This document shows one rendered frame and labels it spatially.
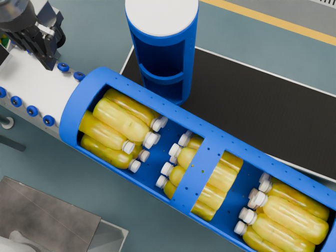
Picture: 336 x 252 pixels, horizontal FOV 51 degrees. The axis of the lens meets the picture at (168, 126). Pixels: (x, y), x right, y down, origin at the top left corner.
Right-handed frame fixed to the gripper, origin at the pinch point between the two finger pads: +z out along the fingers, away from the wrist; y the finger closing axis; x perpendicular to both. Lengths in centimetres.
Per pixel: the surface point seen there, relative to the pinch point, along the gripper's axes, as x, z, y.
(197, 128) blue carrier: 1.3, 27.1, 36.7
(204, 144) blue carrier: -3.2, 25.3, 39.7
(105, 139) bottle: -7.9, 34.1, 10.0
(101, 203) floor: -25, 149, -9
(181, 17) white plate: 46, 43, 20
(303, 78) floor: 88, 145, 95
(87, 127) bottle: -5.6, 33.8, 3.4
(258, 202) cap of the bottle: -14, 31, 59
